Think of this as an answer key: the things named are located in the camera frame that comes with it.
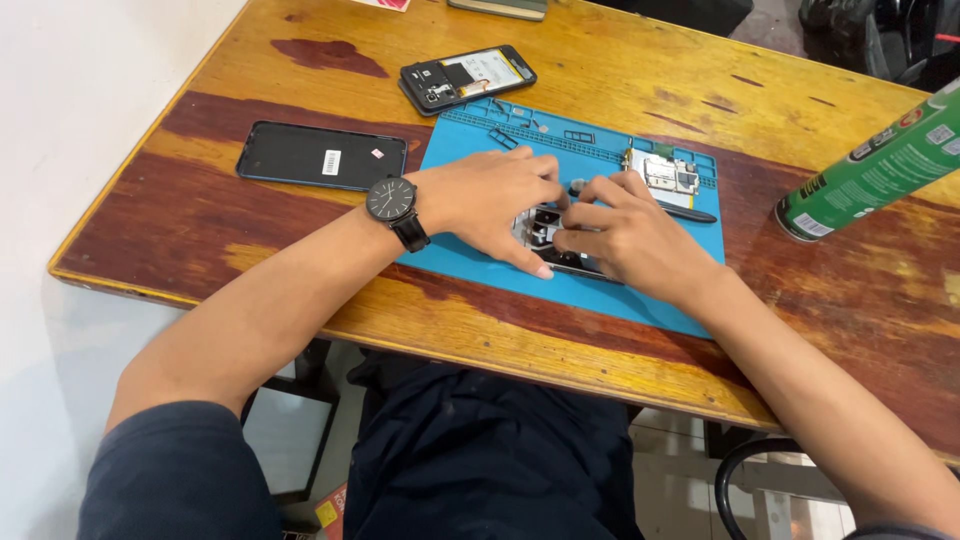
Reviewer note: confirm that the black phone back cover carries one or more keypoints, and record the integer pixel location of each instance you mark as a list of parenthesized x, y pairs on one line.
[(300, 155)]

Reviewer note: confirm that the grey-green book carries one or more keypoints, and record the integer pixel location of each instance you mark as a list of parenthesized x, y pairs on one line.
[(499, 7)]

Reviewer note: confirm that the black sim tray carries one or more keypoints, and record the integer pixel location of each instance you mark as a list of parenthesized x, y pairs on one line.
[(579, 137), (502, 139)]

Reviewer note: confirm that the black wrist watch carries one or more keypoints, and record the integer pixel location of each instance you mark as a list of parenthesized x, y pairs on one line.
[(391, 201)]

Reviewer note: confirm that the black screwdriver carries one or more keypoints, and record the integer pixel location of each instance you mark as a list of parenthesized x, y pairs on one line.
[(686, 214)]

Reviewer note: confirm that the black bag heap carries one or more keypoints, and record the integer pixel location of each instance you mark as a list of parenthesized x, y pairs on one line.
[(885, 37)]

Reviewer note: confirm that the black framed stool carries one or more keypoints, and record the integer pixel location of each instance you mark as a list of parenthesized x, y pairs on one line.
[(289, 431)]

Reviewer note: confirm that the black smartphone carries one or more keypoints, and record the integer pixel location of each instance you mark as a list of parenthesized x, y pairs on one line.
[(541, 225)]

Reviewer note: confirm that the phone motherboard on white frame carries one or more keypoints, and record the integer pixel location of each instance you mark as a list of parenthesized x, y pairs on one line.
[(667, 176)]

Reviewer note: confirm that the black chair back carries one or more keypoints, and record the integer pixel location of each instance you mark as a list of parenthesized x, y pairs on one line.
[(675, 15)]

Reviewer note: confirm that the person's dark navy clothing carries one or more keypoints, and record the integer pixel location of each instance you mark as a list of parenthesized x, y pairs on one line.
[(487, 465)]

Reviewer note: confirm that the green spray can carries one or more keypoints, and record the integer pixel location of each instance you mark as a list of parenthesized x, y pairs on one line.
[(877, 169)]

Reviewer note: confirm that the black curved metal tube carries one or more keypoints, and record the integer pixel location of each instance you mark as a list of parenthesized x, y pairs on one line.
[(724, 480)]

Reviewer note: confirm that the person's right hand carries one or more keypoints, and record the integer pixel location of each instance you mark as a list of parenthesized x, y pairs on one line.
[(645, 240)]

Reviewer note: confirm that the blue silicone repair mat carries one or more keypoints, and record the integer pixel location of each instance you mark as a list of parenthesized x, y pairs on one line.
[(630, 157)]

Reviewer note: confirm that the person's left hand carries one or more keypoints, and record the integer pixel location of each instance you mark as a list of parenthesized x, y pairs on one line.
[(476, 199)]

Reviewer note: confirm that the opened smartphone with white battery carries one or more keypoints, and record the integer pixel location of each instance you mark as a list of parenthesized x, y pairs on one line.
[(469, 77)]

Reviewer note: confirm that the orange carton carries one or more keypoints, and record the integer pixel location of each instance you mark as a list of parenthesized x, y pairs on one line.
[(331, 511)]

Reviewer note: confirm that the pink printed card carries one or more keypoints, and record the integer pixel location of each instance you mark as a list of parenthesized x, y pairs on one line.
[(384, 4)]

